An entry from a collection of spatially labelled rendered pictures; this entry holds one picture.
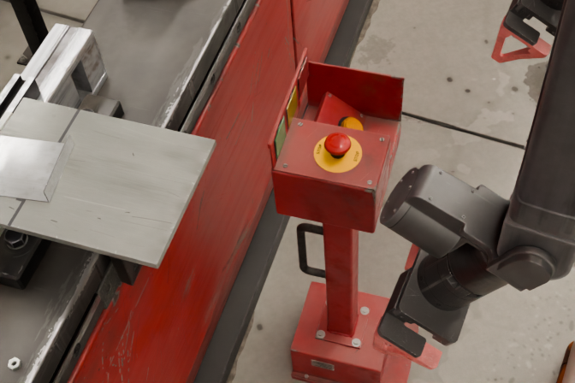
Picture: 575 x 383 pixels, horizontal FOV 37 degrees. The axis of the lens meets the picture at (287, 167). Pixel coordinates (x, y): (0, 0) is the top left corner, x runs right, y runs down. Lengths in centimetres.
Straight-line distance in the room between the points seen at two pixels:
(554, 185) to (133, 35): 87
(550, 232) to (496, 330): 138
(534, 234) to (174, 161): 50
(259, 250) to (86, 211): 109
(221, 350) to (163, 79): 83
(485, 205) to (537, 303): 136
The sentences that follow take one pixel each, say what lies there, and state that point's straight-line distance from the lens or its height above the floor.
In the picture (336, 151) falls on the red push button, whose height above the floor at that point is 81.
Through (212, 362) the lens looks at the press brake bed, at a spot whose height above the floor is 5.
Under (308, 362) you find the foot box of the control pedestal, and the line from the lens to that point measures 188.
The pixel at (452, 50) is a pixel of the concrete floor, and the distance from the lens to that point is 253.
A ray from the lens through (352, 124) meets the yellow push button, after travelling 139.
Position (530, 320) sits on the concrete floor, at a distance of 206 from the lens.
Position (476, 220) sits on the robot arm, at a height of 121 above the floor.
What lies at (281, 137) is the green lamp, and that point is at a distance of 127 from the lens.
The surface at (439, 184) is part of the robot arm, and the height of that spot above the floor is 122.
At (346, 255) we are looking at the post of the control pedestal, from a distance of 157.
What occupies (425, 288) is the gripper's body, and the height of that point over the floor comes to 109.
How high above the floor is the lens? 180
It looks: 53 degrees down
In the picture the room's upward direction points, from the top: 6 degrees counter-clockwise
